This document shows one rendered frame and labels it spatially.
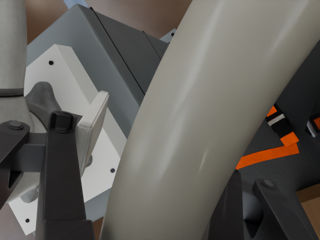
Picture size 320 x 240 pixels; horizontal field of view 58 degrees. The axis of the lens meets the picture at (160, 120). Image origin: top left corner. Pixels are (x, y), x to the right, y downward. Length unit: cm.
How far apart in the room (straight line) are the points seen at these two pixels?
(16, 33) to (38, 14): 127
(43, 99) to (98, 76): 11
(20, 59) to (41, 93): 14
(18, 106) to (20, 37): 10
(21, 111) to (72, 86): 13
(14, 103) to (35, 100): 14
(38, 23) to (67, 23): 107
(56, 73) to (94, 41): 10
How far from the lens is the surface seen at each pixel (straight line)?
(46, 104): 56
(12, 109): 44
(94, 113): 16
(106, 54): 59
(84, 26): 61
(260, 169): 137
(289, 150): 136
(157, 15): 141
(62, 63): 57
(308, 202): 131
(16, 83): 45
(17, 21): 45
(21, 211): 68
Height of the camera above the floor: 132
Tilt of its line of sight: 72 degrees down
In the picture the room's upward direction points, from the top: 118 degrees counter-clockwise
